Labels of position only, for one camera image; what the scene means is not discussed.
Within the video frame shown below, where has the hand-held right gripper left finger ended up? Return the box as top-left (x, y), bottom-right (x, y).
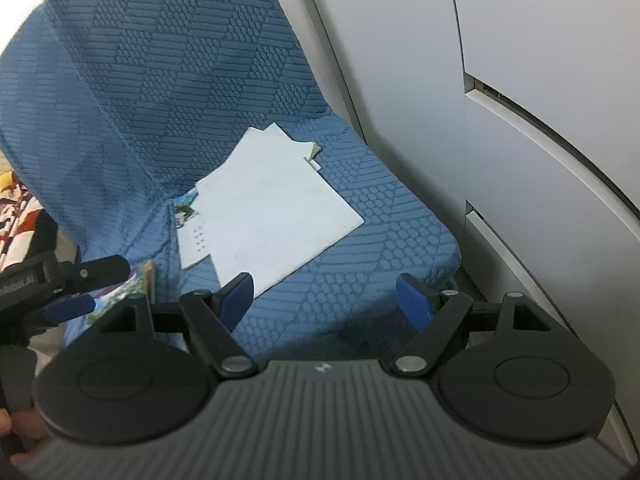
top-left (87, 272), bottom-right (256, 378)

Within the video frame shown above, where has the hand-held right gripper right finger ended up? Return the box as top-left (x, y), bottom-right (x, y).
top-left (390, 272), bottom-right (556, 376)

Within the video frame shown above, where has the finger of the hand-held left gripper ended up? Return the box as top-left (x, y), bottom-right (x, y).
top-left (42, 294), bottom-right (98, 323)
top-left (55, 254), bottom-right (132, 293)

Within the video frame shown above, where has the white paper sheet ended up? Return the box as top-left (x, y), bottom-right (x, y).
top-left (247, 122), bottom-right (322, 171)
top-left (194, 130), bottom-right (364, 297)

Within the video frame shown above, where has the striped fleece blanket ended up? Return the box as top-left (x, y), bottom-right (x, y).
top-left (0, 170), bottom-right (81, 356)

